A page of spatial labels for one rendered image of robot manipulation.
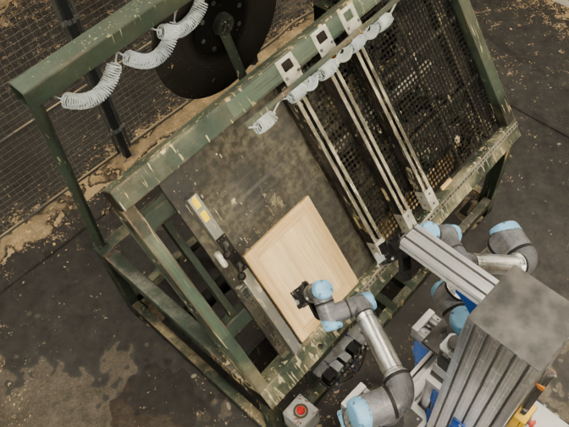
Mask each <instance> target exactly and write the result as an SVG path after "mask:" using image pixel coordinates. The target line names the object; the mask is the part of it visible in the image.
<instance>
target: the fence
mask: <svg viewBox="0 0 569 427"><path fill-rule="evenodd" d="M194 197H196V198H197V199H198V201H199V202H200V204H201V205H202V206H201V207H200V208H198V209H197V210H196V208H195V207H194V205H193V204H192V202H191V200H192V199H193V198H194ZM184 201H185V203H186V204H187V205H188V207H189V208H190V210H191V212H192V213H193V214H194V215H195V216H196V218H197V220H198V221H199V222H200V224H201V225H202V227H203V229H204V230H205V231H206V232H207V234H208V235H209V237H210V238H211V239H212V241H213V243H214V244H215V246H216V247H217V248H218V250H219V251H220V252H221V253H222V255H223V253H224V251H223V250H222V249H221V247H220V246H219V244H218V243H217V242H216V240H217V239H218V238H219V237H220V236H221V235H222V234H223V232H222V230H221V229H220V227H219V226H218V224H217V222H216V221H215V220H214V218H213V216H212V215H211V214H210V213H209V211H208V210H207V208H206V206H205V205H204V204H203V202H202V200H201V199H200V198H199V196H198V195H197V194H196V193H194V192H192V193H191V194H190V195H189V196H188V197H186V198H185V199H184ZM204 209H205V210H206V212H207V214H208V215H209V217H210V220H208V222H205V221H204V219H203V218H202V217H201V215H200V213H201V212H202V211H203V210H204ZM225 260H226V259H225ZM226 261H227V262H228V264H229V266H230V267H231V268H232V270H234V272H235V274H236V275H238V274H239V273H238V272H237V270H236V269H235V267H234V266H233V264H232V263H231V262H230V261H229V260H226ZM243 272H245V273H246V278H245V279H244V280H241V282H242V283H244V284H245V285H246V287H247V288H248V290H249V291H250V292H251V294H252V295H251V297H252V298H253V300H254V301H255V303H256V304H257V306H258V307H259V308H260V309H261V310H262V312H263V314H264V315H265V317H266V318H267V319H268V321H269V323H270V324H271V325H272V326H273V328H274V329H275V331H276V332H277V334H278V335H279V337H280V338H281V340H282V341H283V343H284V344H285V345H286V346H287V348H288V349H289V351H290V352H292V353H294V354H296V353H297V352H298V351H299V350H300V349H301V345H300V343H299V342H298V340H297V339H296V338H295V336H294V335H293V334H292V332H291V331H290V329H289V327H288V326H287V324H286V323H285V322H284V321H283V319H282V318H281V316H280V315H279V313H278V311H277V310H276V308H275V307H274V305H273V304H272V303H271V302H270V300H269V299H268V297H267V295H266V294H265V292H264V291H263V290H262V288H261V286H260V285H259V284H258V283H257V281H256V279H255V278H254V277H253V275H252V274H251V272H250V270H249V269H248V268H246V269H245V270H244V271H243Z"/></svg>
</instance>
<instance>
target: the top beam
mask: <svg viewBox="0 0 569 427"><path fill-rule="evenodd" d="M381 1H382V0H340V1H339V2H338V3H336V4H335V5H334V6H333V7H332V8H331V9H329V10H328V11H327V12H326V13H324V14H323V15H322V16H320V17H319V18H318V19H316V20H315V21H314V22H313V23H311V24H310V25H309V26H308V27H307V28H306V29H304V30H303V31H302V32H300V33H299V34H298V35H297V36H295V37H294V38H293V39H291V40H290V41H289V42H287V43H286V44H285V45H283V46H282V47H281V48H280V49H279V50H278V51H277V52H275V53H274V54H273V55H271V56H270V57H269V58H267V59H266V60H265V61H264V62H262V63H261V64H259V65H258V66H257V67H256V68H255V69H254V70H253V71H251V72H250V73H249V74H248V75H246V76H245V77H244V78H242V79H241V80H240V81H238V82H237V83H236V84H234V85H233V86H232V87H230V89H228V91H226V92H225V93H224V94H222V95H221V96H220V97H218V98H217V99H216V100H214V101H213V102H212V103H210V104H209V105H208V106H207V107H205V108H204V109H203V110H202V111H201V112H200V113H199V114H197V115H196V116H195V117H193V118H192V119H190V120H189V121H188V122H187V123H185V124H184V125H183V126H181V127H180V128H179V129H178V130H177V131H176V132H175V133H173V134H172V135H171V136H169V137H168V138H167V139H165V140H164V141H163V142H161V143H160V144H159V145H158V146H156V147H155V148H154V149H152V150H151V151H150V152H149V153H148V154H147V155H145V156H144V157H143V158H141V159H140V160H139V161H138V162H136V163H135V164H134V165H132V166H131V167H130V168H129V169H127V170H126V171H125V172H124V173H123V174H121V175H120V176H119V177H118V178H116V179H115V180H114V181H112V182H111V183H110V184H109V185H107V186H106V187H105V188H103V189H102V193H103V195H104V196H105V197H106V198H107V199H108V200H109V202H110V203H111V204H112V206H113V207H114V209H116V210H119V211H121V212H126V211H127V210H128V209H129V208H131V207H132V206H133V205H135V204H136V203H137V202H138V201H140V200H141V199H142V198H143V197H144V196H145V195H146V194H147V193H149V192H150V191H151V190H152V189H154V188H155V187H156V186H157V185H159V184H160V183H161V182H162V181H164V180H165V179H166V178H167V177H169V176H170V175H171V174H172V173H173V172H174V171H175V170H177V169H178V168H179V167H180V166H181V165H183V164H184V163H185V162H186V161H188V160H189V159H190V158H191V157H193V156H194V155H195V154H196V153H198V152H199V151H200V150H201V149H203V148H204V147H205V146H206V145H207V144H208V143H209V142H210V141H212V140H213V139H214V138H215V137H217V136H218V135H219V134H220V133H222V132H223V131H224V130H226V129H227V128H228V127H229V126H230V125H232V124H233V123H234V122H235V121H236V120H237V119H238V118H240V117H241V116H242V115H243V114H245V113H246V112H247V111H248V110H249V109H251V108H252V107H253V106H254V105H256V104H257V103H258V102H260V101H261V100H262V99H263V98H264V97H266V96H267V95H268V94H269V93H270V92H271V91H272V90H274V89H275V88H276V87H277V86H279V85H280V84H281V83H282V82H283V81H284V80H283V78H282V76H281V75H280V73H279V71H278V69H277V68H276V66H275V63H276V62H277V61H279V60H280V59H281V58H282V57H283V56H284V55H285V54H287V53H288V52H289V51H291V52H292V54H293V56H294V58H295V60H296V62H297V63H298V65H299V67H301V66H303V65H304V64H305V63H306V62H308V61H309V60H310V59H311V58H313V57H314V56H315V55H316V54H317V53H318V50H317V49H316V47H315V45H314V43H313V41H312V38H311V37H310V35H311V34H312V33H313V32H314V31H315V30H317V29H318V28H319V27H320V26H322V25H323V24H326V26H327V28H328V30H329V33H330V35H331V36H332V38H333V40H334V39H335V38H337V37H338V36H339V35H340V34H342V33H343V32H344V31H345V28H344V26H343V25H342V23H341V21H340V18H339V15H338V14H337V13H338V12H339V11H340V10H341V9H343V8H344V7H345V6H347V5H348V4H349V3H351V2H352V3H353V5H354V7H355V9H356V12H357V14H358V16H359V18H361V17H362V16H363V15H364V14H366V13H367V12H368V11H369V10H371V9H372V8H373V7H374V6H376V5H377V4H378V3H380V2H381Z"/></svg>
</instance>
